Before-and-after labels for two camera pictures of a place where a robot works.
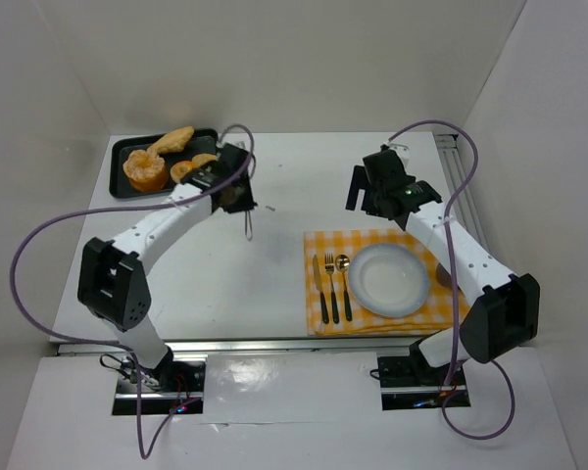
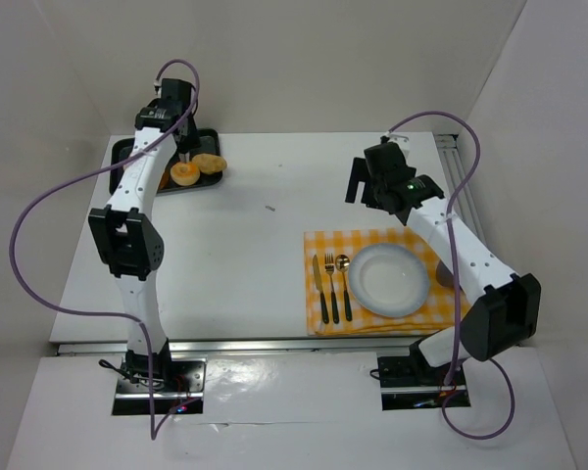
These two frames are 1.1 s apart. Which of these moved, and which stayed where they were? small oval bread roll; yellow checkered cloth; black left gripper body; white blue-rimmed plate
Moved: black left gripper body
Stayed: small oval bread roll; yellow checkered cloth; white blue-rimmed plate
